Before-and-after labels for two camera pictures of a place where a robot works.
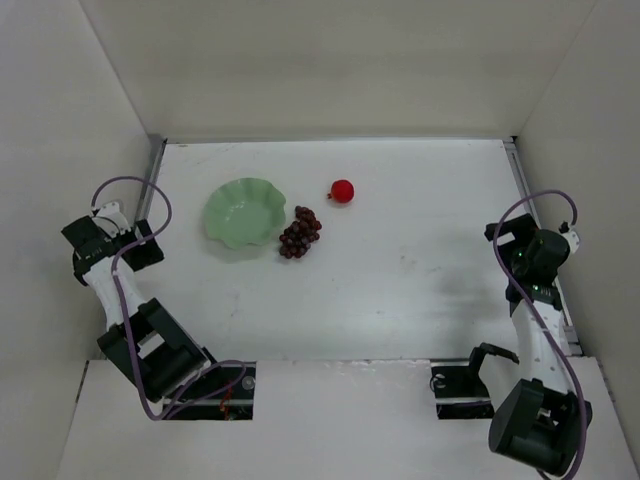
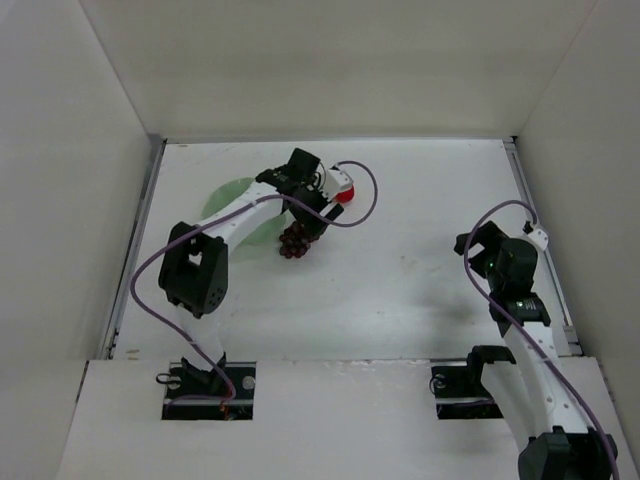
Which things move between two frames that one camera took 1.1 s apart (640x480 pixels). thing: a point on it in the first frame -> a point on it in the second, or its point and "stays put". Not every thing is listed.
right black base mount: x=460 y=393 stays put
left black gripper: x=148 y=245 -> x=310 y=208
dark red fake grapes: x=297 y=237 stays put
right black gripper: x=509 y=231 -> x=480 y=241
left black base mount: x=227 y=392 stays put
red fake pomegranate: x=342 y=191 stays put
